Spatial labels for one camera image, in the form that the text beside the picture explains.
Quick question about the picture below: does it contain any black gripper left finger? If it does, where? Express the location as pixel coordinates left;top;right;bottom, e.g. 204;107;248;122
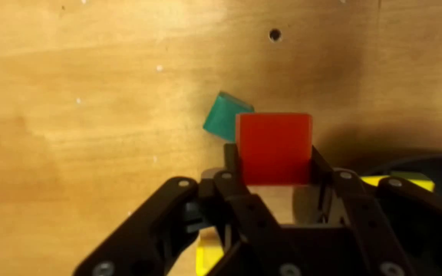
72;142;284;276

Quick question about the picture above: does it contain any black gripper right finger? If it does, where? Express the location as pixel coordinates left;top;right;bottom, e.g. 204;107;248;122
310;144;442;276

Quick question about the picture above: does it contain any red wooden block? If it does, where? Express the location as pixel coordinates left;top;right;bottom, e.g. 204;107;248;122
235;112;314;187

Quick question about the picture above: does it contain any yellow strip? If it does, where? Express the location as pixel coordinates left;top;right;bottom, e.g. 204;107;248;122
195;230;225;276

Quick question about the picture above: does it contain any teal wooden block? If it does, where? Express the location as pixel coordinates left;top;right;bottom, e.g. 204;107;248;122
201;90;256;144

